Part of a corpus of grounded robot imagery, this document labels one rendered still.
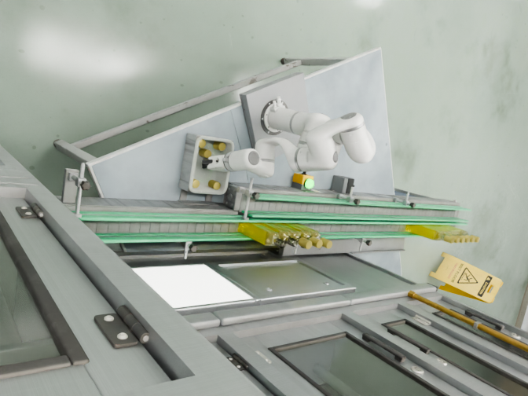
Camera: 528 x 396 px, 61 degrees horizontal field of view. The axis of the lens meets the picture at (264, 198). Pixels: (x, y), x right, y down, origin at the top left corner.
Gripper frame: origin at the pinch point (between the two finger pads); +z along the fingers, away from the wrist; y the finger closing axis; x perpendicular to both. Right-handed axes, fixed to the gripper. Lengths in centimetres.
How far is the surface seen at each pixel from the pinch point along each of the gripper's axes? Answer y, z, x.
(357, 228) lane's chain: 92, -1, -22
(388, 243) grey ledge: 122, 1, -29
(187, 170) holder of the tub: -9.4, 1.2, -3.4
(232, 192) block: 9.8, -2.3, -10.1
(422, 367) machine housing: 24, -81, -62
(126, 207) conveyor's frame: -34.2, -2.6, -19.3
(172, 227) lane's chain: -15.5, -1.2, -25.6
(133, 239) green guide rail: -33.3, -8.3, -30.1
